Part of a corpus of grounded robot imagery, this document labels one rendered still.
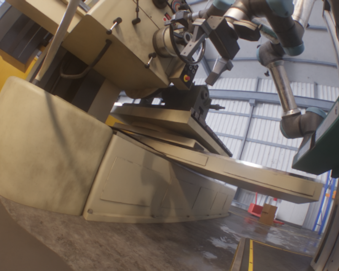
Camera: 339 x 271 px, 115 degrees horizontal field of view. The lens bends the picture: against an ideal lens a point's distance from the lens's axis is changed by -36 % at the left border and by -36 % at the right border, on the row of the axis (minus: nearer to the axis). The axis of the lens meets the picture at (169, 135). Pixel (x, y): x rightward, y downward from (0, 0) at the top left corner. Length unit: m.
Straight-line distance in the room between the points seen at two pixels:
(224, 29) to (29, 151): 0.93
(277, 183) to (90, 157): 1.11
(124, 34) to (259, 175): 1.18
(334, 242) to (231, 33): 0.75
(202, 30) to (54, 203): 1.04
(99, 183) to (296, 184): 1.19
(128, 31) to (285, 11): 0.87
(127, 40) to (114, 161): 0.75
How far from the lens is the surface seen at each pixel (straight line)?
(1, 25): 1.67
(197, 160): 1.26
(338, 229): 0.72
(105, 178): 1.10
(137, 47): 1.11
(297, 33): 0.56
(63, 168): 0.98
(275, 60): 0.94
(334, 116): 0.43
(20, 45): 1.59
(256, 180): 1.11
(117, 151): 1.09
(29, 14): 1.43
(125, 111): 1.80
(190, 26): 0.88
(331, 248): 0.73
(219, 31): 0.46
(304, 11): 0.66
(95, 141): 1.00
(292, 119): 0.91
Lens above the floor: 0.50
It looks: 11 degrees up
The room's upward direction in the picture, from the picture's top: 22 degrees clockwise
